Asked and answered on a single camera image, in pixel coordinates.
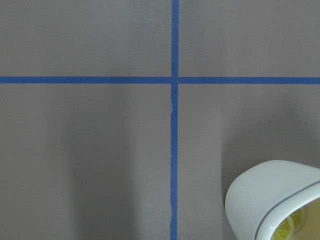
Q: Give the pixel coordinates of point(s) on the green lemon slices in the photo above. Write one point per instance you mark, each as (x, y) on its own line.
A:
(290, 226)

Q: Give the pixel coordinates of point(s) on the cream waste bin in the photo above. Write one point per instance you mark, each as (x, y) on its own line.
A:
(259, 199)

